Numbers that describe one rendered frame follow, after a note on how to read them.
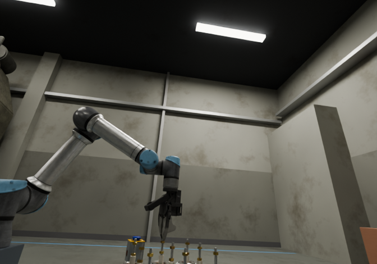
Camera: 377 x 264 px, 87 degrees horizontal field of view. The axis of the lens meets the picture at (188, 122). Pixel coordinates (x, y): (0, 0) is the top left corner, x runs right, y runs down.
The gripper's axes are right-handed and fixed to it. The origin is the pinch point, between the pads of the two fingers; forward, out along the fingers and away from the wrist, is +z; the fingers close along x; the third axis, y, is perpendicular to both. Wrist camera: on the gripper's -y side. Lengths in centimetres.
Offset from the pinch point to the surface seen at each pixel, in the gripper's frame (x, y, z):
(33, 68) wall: 377, -139, -267
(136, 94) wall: 285, 55, -239
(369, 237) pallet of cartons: -19, 178, 0
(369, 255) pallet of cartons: -15, 181, 12
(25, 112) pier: 350, -117, -161
